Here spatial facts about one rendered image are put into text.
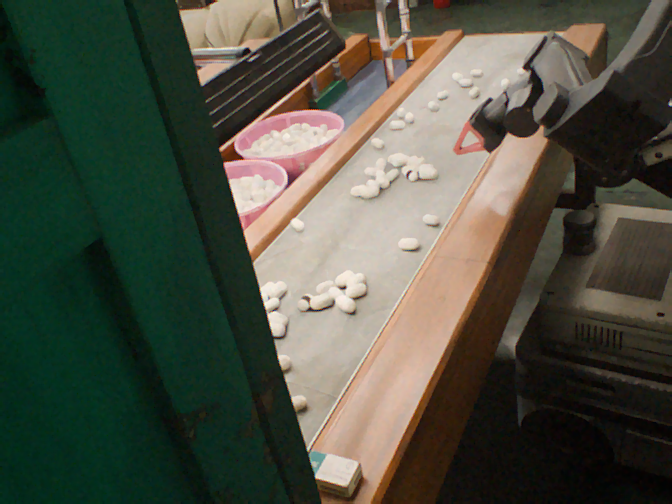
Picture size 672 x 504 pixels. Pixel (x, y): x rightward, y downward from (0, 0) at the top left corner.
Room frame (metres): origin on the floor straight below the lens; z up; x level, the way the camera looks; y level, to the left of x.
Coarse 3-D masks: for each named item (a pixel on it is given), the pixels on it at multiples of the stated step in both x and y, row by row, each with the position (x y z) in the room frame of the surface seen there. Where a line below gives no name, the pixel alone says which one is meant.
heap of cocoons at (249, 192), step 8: (256, 176) 1.39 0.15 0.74; (232, 184) 1.38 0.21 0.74; (240, 184) 1.37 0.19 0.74; (248, 184) 1.37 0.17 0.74; (256, 184) 1.35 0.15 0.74; (264, 184) 1.36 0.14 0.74; (272, 184) 1.34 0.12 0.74; (232, 192) 1.34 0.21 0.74; (240, 192) 1.34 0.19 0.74; (248, 192) 1.32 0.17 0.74; (256, 192) 1.31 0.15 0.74; (264, 192) 1.31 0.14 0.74; (272, 192) 1.29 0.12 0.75; (240, 200) 1.29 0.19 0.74; (248, 200) 1.31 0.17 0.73; (256, 200) 1.28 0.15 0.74; (264, 200) 1.30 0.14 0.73; (240, 208) 1.26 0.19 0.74; (248, 208) 1.25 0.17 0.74
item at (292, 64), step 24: (312, 24) 1.14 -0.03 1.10; (264, 48) 1.03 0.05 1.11; (288, 48) 1.06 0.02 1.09; (312, 48) 1.10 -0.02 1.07; (336, 48) 1.14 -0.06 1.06; (240, 72) 0.96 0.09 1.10; (264, 72) 0.99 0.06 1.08; (288, 72) 1.02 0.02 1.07; (312, 72) 1.06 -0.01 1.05; (216, 96) 0.89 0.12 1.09; (240, 96) 0.92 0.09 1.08; (264, 96) 0.95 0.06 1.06; (216, 120) 0.86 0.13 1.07; (240, 120) 0.89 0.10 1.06
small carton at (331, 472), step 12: (312, 456) 0.53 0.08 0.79; (324, 456) 0.53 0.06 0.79; (336, 456) 0.52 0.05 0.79; (324, 468) 0.51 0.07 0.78; (336, 468) 0.51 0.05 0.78; (348, 468) 0.50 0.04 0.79; (360, 468) 0.51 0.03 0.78; (324, 480) 0.49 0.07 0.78; (336, 480) 0.49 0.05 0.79; (348, 480) 0.49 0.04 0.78; (336, 492) 0.49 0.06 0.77; (348, 492) 0.48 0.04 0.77
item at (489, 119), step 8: (504, 96) 1.08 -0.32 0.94; (488, 104) 1.13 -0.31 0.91; (496, 104) 1.08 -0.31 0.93; (504, 104) 1.07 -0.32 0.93; (480, 112) 1.10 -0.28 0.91; (488, 112) 1.09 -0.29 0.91; (496, 112) 1.08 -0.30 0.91; (504, 112) 1.07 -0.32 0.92; (472, 120) 1.08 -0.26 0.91; (480, 120) 1.08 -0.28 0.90; (488, 120) 1.08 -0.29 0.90; (496, 120) 1.07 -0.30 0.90; (480, 128) 1.07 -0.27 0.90; (488, 128) 1.07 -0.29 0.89; (496, 128) 1.08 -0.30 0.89; (504, 128) 1.07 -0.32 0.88; (488, 136) 1.06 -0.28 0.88; (496, 136) 1.07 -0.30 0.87; (504, 136) 1.08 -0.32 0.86; (488, 144) 1.06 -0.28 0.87; (496, 144) 1.05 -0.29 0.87
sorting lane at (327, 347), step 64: (448, 64) 1.89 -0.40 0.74; (512, 64) 1.79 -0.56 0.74; (384, 128) 1.53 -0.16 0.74; (448, 128) 1.45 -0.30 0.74; (320, 192) 1.26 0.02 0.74; (384, 192) 1.20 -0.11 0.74; (448, 192) 1.15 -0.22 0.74; (320, 256) 1.02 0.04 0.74; (384, 256) 0.97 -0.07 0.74; (320, 320) 0.83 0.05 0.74; (384, 320) 0.80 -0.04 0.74; (320, 384) 0.69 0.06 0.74
